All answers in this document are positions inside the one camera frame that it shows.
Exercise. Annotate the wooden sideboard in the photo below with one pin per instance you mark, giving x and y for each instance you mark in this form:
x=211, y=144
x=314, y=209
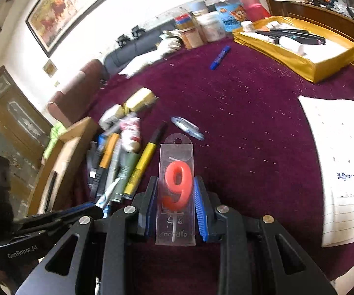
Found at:
x=333, y=15

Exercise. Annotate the brown chair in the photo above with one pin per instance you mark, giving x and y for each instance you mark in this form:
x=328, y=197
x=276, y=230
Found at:
x=75, y=92

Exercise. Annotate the framed wall painting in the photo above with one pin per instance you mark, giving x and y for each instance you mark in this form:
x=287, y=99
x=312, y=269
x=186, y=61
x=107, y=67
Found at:
x=72, y=9

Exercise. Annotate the black sofa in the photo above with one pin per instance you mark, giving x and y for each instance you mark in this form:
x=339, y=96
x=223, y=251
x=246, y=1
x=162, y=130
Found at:
x=124, y=52

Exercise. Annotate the white tube in tray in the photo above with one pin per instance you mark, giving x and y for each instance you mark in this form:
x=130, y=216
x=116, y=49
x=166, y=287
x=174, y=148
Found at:
x=291, y=44

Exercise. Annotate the white lined paper sheet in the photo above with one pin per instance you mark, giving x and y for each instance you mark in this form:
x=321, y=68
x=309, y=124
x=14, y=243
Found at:
x=345, y=159

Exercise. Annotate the small black figurine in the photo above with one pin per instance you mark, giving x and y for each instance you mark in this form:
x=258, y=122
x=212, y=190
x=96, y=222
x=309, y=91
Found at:
x=137, y=31
x=123, y=40

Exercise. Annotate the cardboard box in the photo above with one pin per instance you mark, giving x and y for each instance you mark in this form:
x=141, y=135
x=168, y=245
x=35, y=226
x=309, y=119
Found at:
x=69, y=150

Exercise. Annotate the green tube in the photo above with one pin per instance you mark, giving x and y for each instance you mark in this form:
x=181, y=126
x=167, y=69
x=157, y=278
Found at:
x=127, y=169

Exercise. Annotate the red white small bottle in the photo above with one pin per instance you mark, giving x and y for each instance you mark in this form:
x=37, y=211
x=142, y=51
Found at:
x=130, y=136

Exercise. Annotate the orange marker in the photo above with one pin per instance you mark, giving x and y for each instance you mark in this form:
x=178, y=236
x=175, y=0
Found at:
x=109, y=153

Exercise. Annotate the white cloth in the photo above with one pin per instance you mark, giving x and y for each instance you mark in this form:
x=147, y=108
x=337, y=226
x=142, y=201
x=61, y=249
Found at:
x=146, y=58

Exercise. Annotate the red number candle clear package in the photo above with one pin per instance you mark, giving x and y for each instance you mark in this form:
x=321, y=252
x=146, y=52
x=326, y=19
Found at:
x=177, y=187

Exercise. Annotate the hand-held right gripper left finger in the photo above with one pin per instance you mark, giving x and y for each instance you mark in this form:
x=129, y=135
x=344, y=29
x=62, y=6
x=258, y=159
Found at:
x=152, y=204

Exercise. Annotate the white tub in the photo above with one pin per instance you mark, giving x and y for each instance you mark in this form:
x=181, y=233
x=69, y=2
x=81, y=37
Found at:
x=212, y=27

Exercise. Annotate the small gold box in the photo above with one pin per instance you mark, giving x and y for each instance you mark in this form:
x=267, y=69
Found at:
x=141, y=98

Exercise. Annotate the green cloth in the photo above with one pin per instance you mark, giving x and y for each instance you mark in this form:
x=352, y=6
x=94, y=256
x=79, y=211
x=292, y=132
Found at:
x=53, y=138

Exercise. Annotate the small gold wall plaque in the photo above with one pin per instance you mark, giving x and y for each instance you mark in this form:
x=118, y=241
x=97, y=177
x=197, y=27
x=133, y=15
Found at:
x=50, y=67

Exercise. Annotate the blue snack bag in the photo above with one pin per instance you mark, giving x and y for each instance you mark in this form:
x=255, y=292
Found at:
x=230, y=15

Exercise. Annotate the white blue tube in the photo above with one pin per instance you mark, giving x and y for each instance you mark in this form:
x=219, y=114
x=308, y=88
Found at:
x=107, y=195

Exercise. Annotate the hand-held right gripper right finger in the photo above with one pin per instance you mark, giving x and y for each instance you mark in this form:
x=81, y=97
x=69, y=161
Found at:
x=200, y=206

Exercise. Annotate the black pens in tray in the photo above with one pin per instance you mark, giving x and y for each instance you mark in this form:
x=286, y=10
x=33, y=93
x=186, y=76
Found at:
x=293, y=35

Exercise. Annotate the yellow marker black cap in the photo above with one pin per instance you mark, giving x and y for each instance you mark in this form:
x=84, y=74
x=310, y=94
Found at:
x=143, y=163

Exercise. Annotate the pink bottle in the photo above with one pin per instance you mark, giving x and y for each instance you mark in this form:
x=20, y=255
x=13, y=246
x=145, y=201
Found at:
x=253, y=6

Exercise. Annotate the gold tray box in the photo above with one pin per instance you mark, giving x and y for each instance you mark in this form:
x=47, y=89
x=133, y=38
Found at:
x=299, y=64

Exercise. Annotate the blue marker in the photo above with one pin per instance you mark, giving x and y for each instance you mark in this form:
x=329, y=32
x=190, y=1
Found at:
x=220, y=57

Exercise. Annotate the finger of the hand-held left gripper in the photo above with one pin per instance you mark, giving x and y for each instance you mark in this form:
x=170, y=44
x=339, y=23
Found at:
x=41, y=229
x=72, y=210

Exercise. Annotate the brown jar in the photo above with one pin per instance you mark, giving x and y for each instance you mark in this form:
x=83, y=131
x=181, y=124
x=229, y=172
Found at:
x=190, y=33

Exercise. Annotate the small white silver box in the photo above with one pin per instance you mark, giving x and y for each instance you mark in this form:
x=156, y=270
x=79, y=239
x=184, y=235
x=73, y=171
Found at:
x=112, y=115

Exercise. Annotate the grey silver marker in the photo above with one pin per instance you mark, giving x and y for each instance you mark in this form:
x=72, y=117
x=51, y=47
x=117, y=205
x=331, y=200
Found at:
x=114, y=166

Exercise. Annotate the wooden glass cabinet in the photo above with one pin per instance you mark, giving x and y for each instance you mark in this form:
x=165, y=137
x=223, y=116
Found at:
x=8, y=123

